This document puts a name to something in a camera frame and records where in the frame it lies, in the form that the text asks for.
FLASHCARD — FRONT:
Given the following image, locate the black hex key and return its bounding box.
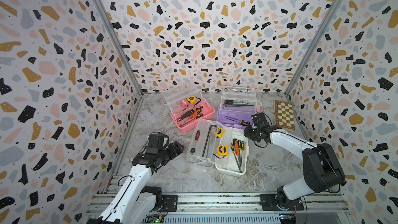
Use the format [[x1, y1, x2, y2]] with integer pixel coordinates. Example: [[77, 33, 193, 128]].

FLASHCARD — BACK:
[[201, 124, 218, 158]]

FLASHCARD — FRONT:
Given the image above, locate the orange black screwdriver pink box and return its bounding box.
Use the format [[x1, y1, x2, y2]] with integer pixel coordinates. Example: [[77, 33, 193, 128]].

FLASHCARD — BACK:
[[177, 106, 203, 122]]

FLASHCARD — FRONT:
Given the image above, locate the wooden chessboard box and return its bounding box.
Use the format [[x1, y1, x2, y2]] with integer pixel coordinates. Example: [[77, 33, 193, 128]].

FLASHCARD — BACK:
[[274, 101, 295, 131]]

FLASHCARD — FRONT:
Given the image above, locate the purple toolbox with clear lid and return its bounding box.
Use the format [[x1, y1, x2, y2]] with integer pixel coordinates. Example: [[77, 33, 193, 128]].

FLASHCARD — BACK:
[[217, 86, 258, 129]]

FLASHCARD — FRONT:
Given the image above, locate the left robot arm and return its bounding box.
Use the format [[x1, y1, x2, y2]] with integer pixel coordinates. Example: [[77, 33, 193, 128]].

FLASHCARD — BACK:
[[87, 132, 184, 224]]

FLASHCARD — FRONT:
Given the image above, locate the yellow tape measure white box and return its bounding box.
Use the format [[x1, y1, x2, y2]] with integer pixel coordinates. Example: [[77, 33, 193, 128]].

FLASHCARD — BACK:
[[217, 145, 229, 158]]

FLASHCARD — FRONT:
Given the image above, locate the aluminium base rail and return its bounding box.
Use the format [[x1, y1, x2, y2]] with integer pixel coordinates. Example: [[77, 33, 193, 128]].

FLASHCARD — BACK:
[[86, 189, 352, 224]]

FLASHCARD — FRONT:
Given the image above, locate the pink toy microphone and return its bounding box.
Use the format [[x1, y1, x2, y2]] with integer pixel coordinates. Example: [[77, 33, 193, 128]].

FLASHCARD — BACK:
[[256, 100, 262, 112]]

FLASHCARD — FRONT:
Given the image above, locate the pink toolbox with clear lid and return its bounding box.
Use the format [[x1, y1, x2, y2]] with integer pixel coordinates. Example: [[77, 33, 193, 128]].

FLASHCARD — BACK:
[[162, 82, 215, 133]]

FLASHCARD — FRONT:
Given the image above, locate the yellow tape measure in pink box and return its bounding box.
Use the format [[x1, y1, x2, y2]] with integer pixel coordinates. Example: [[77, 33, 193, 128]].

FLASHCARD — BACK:
[[186, 96, 197, 104]]

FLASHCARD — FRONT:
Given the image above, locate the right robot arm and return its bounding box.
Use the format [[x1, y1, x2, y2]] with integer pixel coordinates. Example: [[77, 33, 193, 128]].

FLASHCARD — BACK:
[[244, 112, 346, 211]]

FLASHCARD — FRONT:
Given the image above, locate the aluminium corner post right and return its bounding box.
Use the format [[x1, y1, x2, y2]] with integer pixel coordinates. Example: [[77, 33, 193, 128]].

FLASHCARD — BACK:
[[284, 0, 343, 97]]

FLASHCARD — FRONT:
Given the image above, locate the aluminium corner post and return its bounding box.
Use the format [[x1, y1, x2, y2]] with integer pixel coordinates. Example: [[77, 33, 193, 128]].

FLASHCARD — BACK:
[[284, 0, 343, 97], [92, 0, 143, 98]]

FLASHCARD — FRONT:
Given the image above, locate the aluminium corner post left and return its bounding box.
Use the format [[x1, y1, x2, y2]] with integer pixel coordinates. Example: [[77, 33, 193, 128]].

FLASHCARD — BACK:
[[92, 0, 143, 98]]

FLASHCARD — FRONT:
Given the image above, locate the yellow black screwdriver purple box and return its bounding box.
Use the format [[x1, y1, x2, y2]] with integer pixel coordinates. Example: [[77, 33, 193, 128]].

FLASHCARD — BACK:
[[224, 116, 251, 126]]

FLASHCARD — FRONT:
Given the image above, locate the white clear toolbox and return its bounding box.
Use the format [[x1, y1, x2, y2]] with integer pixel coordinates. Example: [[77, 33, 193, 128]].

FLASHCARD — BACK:
[[186, 119, 249, 177]]

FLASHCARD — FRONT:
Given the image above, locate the red handled ratchet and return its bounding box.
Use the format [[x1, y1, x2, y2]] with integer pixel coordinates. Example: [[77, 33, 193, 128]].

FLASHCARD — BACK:
[[190, 130, 201, 155]]

